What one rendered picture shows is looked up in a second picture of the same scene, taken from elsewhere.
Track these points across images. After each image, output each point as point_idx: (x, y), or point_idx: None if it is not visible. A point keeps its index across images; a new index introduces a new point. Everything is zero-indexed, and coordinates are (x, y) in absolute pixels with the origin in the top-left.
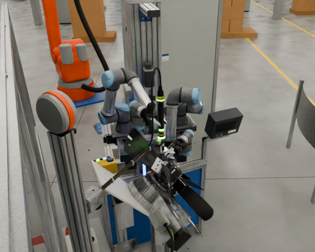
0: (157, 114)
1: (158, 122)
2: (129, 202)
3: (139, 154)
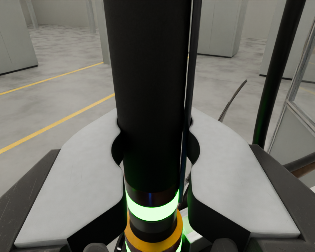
0: (199, 21)
1: (197, 109)
2: (311, 188)
3: None
